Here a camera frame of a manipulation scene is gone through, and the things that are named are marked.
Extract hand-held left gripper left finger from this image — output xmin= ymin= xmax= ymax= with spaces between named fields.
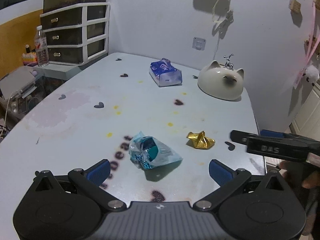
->
xmin=27 ymin=159 xmax=127 ymax=212

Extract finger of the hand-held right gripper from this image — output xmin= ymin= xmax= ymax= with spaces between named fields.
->
xmin=230 ymin=129 xmax=251 ymax=146
xmin=260 ymin=129 xmax=313 ymax=142

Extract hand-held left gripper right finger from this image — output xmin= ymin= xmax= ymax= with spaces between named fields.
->
xmin=192 ymin=159 xmax=292 ymax=212

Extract gold foil wrapper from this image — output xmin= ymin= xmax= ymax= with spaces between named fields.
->
xmin=186 ymin=131 xmax=216 ymax=150

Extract teal wrapper bag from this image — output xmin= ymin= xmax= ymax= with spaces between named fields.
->
xmin=128 ymin=131 xmax=184 ymax=171

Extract person's right hand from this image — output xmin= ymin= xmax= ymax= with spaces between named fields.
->
xmin=279 ymin=160 xmax=320 ymax=190

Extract white kitchen base cabinets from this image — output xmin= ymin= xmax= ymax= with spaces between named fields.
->
xmin=290 ymin=82 xmax=320 ymax=136

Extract cat-shaped ceramic ornament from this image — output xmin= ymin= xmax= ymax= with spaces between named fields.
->
xmin=197 ymin=60 xmax=245 ymax=101

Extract plush sheep toy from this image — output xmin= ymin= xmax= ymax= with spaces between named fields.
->
xmin=306 ymin=65 xmax=320 ymax=84

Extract small silver figurine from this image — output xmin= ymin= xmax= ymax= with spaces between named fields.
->
xmin=223 ymin=54 xmax=236 ymax=69

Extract pink ribbon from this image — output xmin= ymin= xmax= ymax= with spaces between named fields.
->
xmin=294 ymin=0 xmax=320 ymax=89

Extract blue tissue pack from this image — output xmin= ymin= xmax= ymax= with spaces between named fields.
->
xmin=149 ymin=58 xmax=183 ymax=88

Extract grey side shelf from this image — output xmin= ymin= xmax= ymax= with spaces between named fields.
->
xmin=32 ymin=62 xmax=83 ymax=81

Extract white hanging ribbon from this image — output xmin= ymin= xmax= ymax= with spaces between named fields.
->
xmin=212 ymin=0 xmax=234 ymax=31

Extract white box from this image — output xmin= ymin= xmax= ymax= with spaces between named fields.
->
xmin=0 ymin=66 xmax=37 ymax=99

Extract crayon box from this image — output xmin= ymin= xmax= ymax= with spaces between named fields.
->
xmin=22 ymin=51 xmax=38 ymax=67

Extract water bottle with white cap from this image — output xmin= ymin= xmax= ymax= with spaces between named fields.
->
xmin=34 ymin=26 xmax=50 ymax=67

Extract white drawer cabinet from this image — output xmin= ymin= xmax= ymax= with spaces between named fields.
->
xmin=40 ymin=2 xmax=111 ymax=67

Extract white wall hook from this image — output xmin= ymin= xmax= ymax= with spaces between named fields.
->
xmin=192 ymin=37 xmax=206 ymax=51

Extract white cable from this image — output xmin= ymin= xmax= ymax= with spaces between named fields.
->
xmin=0 ymin=90 xmax=21 ymax=136

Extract wooden wall hook board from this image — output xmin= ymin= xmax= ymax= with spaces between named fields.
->
xmin=289 ymin=0 xmax=302 ymax=14

